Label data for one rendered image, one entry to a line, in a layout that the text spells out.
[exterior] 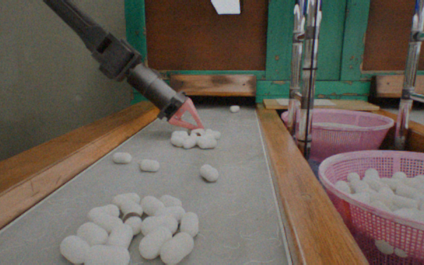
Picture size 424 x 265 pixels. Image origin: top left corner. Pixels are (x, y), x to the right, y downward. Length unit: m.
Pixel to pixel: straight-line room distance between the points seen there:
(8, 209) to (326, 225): 0.35
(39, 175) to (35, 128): 2.04
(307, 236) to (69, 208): 0.28
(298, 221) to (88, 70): 2.02
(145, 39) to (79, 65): 1.13
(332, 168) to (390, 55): 0.78
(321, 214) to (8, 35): 2.39
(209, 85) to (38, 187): 0.74
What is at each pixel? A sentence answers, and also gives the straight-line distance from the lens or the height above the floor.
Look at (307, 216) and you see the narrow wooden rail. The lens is 0.34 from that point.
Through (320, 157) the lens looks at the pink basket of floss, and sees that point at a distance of 0.81.
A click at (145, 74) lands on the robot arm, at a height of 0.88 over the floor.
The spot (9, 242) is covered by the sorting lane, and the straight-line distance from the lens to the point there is 0.40.
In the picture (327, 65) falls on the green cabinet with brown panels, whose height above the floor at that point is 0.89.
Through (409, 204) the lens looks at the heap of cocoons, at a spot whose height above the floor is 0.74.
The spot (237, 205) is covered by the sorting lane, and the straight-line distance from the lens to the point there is 0.41.
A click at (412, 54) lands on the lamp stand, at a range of 0.81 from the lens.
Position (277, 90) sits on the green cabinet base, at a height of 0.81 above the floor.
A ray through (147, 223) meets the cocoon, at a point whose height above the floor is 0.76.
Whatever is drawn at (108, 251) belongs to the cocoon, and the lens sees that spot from 0.30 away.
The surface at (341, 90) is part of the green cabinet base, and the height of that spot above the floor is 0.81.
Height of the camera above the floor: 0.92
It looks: 14 degrees down
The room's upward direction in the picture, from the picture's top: straight up
